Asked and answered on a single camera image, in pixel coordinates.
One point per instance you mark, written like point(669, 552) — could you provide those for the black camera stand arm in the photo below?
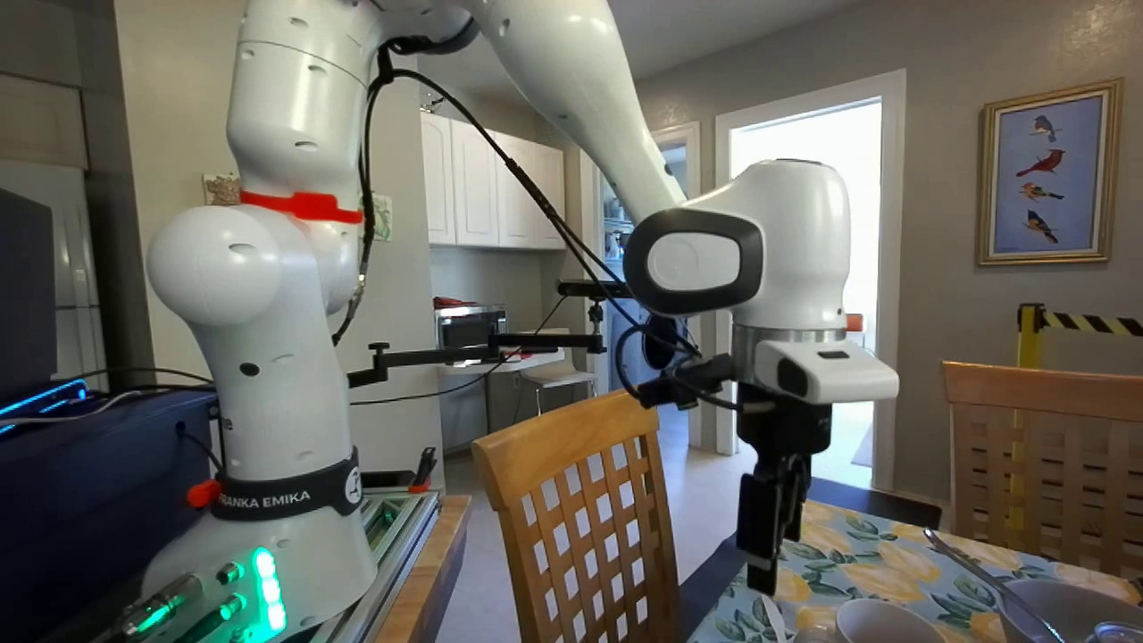
point(430, 355)

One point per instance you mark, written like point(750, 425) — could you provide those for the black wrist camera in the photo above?
point(684, 382)

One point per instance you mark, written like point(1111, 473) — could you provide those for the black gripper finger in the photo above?
point(793, 506)
point(755, 536)

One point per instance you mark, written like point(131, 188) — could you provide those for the lemon print tablecloth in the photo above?
point(880, 549)

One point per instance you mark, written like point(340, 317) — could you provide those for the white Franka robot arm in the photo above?
point(288, 358)

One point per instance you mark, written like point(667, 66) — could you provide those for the yellow black barrier post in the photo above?
point(1029, 342)

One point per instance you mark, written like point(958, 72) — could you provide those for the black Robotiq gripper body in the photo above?
point(788, 434)

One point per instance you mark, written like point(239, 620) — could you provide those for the dark flat screen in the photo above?
point(25, 297)

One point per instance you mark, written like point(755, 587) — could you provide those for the dark blue storage case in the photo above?
point(83, 513)

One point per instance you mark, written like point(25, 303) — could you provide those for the framed bird picture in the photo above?
point(1046, 181)

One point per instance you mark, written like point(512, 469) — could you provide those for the black kitchen appliance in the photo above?
point(468, 325)

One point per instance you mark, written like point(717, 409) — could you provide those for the white door frame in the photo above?
point(894, 237)

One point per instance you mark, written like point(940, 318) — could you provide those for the white kitchen cabinets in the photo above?
point(477, 181)

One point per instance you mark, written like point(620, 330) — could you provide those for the wooden lattice-back chair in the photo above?
point(1038, 398)
point(521, 457)

